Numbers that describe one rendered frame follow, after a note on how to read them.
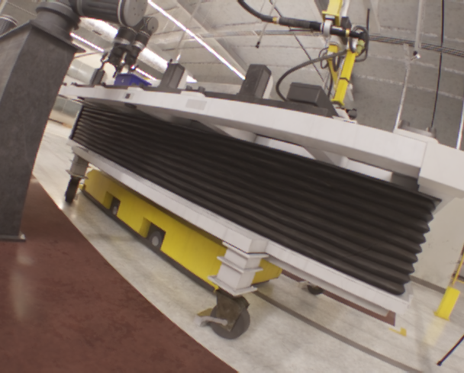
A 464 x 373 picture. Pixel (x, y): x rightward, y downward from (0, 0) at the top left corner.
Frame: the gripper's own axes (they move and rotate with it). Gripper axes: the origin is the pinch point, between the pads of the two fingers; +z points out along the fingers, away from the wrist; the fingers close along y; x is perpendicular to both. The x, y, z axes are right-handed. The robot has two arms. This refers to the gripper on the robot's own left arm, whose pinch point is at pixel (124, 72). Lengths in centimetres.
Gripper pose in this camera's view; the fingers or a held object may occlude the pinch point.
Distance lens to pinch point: 174.7
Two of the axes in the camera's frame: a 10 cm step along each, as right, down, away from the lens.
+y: 5.5, 1.8, 8.1
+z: -3.5, 9.4, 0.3
